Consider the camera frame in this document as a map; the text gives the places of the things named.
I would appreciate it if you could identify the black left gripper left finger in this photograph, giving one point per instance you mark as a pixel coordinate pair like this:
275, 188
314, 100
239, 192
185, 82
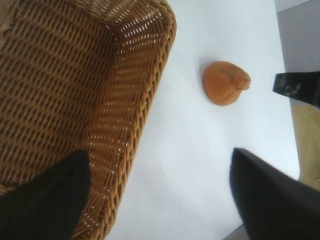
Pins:
45, 200

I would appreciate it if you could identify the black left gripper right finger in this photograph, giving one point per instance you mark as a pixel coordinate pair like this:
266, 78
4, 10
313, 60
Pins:
275, 205

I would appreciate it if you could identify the finger of the scratched black right gripper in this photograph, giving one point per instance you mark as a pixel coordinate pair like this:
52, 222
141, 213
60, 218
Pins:
297, 87

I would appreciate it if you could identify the woven wicker basket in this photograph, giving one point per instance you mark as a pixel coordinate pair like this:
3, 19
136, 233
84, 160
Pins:
62, 75

